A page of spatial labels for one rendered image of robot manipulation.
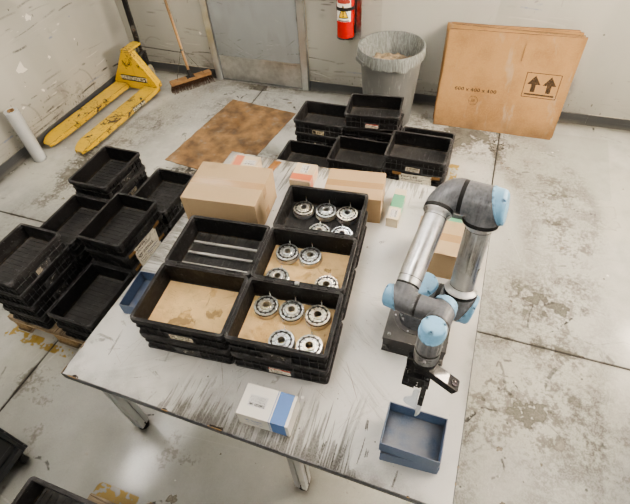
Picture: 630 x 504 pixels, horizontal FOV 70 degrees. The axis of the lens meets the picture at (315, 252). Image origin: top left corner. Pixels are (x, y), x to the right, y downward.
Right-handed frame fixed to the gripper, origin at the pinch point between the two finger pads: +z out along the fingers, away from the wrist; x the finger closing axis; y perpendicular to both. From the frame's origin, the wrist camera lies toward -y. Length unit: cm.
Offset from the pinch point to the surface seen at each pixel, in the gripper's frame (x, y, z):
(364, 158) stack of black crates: -195, 78, 29
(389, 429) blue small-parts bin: 4.7, 7.7, 17.9
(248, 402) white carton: 14, 58, 18
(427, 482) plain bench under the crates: 13.4, -8.8, 26.7
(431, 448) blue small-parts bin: 5.9, -7.2, 18.1
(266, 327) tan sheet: -14, 65, 10
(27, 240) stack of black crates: -43, 242, 40
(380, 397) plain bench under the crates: -9.6, 14.5, 23.3
